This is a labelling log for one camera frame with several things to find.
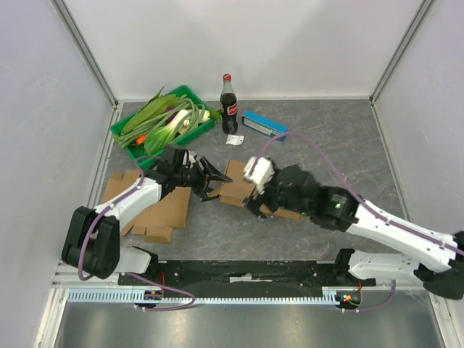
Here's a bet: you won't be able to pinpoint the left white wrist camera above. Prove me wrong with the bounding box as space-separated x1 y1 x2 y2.
183 150 198 168

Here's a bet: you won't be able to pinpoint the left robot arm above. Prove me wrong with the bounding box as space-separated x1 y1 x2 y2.
61 144 232 285

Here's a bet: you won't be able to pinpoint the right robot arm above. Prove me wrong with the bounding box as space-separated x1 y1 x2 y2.
244 157 463 300

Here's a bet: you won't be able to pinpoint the blue rectangular box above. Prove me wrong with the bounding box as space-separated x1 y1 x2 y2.
241 110 289 137

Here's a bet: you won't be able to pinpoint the small flat cardboard box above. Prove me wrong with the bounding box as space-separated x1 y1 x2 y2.
101 170 191 244

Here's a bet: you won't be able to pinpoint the bok choy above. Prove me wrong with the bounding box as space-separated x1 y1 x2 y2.
144 114 183 155

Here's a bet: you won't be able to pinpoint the large cardboard box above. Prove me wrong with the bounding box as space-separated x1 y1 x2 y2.
218 159 302 220

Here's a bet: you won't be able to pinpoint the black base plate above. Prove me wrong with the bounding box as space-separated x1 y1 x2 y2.
142 260 377 288

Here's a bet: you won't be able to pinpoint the long green beans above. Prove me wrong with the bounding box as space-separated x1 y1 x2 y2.
114 95 209 148

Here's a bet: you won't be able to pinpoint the cola glass bottle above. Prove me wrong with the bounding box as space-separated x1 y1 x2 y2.
220 73 238 135

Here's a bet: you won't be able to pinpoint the large green leaf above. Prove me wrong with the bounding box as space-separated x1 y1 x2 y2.
121 88 178 136

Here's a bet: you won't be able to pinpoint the green plastic tray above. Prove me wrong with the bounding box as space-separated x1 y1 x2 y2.
110 85 221 160

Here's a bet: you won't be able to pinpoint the aluminium frame rail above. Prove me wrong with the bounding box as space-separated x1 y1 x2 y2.
50 0 119 109

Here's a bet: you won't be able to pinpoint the blue slotted cable duct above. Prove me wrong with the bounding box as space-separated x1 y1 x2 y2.
67 288 340 305

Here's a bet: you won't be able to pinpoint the orange carrot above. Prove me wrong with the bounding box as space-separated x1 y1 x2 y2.
136 134 147 145

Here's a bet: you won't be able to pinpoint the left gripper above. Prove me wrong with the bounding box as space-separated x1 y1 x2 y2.
173 156 231 202

